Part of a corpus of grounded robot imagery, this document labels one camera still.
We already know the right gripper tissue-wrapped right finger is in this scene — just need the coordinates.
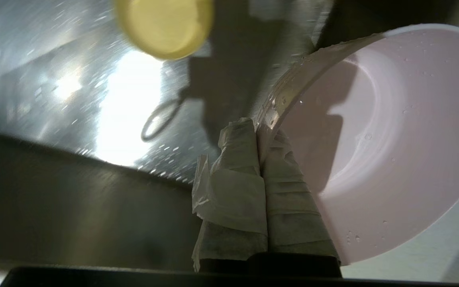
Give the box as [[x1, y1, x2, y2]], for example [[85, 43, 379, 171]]
[[261, 130, 341, 264]]

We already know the right gripper tissue-wrapped left finger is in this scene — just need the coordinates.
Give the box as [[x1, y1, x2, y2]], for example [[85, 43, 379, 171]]
[[192, 118, 269, 272]]

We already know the stainless steel sink basin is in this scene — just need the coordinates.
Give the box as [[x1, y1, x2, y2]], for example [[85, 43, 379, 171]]
[[0, 0, 459, 276]]

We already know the yellow plastic bowl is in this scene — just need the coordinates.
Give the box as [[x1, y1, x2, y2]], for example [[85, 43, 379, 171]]
[[114, 0, 215, 61]]

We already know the pink plastic bowl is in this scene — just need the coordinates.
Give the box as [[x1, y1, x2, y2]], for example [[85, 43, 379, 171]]
[[253, 24, 459, 266]]

